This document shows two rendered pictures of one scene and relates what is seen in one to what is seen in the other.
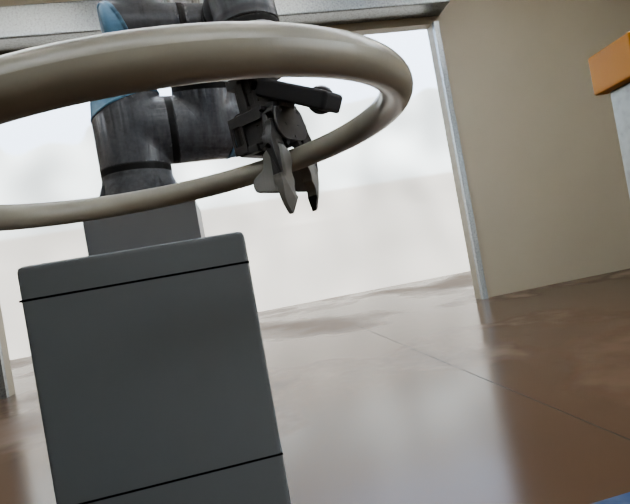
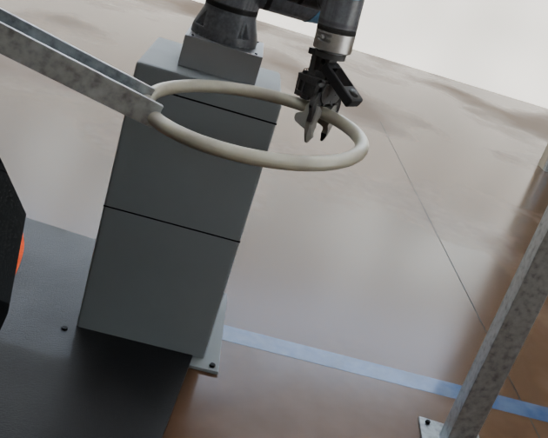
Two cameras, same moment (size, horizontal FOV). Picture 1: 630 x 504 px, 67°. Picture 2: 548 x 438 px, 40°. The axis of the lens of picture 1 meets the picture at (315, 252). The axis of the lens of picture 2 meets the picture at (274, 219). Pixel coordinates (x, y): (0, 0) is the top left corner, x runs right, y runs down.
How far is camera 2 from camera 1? 1.18 m
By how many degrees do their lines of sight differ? 23
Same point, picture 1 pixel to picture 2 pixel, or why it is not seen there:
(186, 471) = (181, 222)
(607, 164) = not seen: outside the picture
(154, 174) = (243, 21)
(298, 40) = (306, 167)
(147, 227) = (223, 62)
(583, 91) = not seen: outside the picture
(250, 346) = (251, 174)
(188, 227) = (249, 75)
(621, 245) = not seen: outside the picture
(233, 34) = (287, 163)
